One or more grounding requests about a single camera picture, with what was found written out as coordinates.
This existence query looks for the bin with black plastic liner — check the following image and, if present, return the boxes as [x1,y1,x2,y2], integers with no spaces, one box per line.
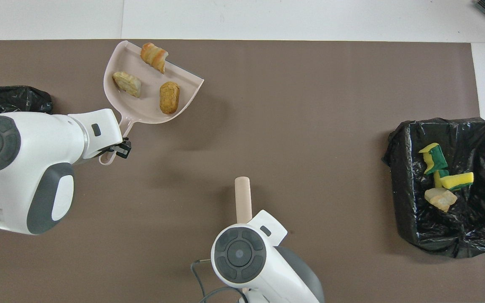
[0,86,53,125]
[381,117,485,258]

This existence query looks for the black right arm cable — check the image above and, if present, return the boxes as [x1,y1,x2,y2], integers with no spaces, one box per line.
[191,258,248,303]

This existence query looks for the beige hand brush black bristles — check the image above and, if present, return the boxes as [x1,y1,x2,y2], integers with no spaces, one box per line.
[235,176,253,224]

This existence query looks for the beige plastic dustpan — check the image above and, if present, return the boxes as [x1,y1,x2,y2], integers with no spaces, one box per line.
[99,40,205,166]

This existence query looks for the striped orange bread toy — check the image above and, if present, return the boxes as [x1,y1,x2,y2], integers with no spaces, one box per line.
[425,187,458,213]

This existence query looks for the orange brown scrap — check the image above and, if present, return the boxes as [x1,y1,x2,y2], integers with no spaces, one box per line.
[159,81,181,115]

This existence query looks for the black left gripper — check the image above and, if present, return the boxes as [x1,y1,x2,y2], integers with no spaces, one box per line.
[99,138,132,159]

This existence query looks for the brown table mat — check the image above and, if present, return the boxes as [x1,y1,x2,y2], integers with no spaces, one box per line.
[0,40,485,303]

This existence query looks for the yellow green sponge piece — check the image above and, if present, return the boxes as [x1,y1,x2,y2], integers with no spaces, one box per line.
[418,143,448,175]
[441,172,475,191]
[433,168,450,190]

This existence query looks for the pale yellow scrap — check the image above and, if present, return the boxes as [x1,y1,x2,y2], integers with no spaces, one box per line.
[140,43,169,74]
[112,71,142,98]

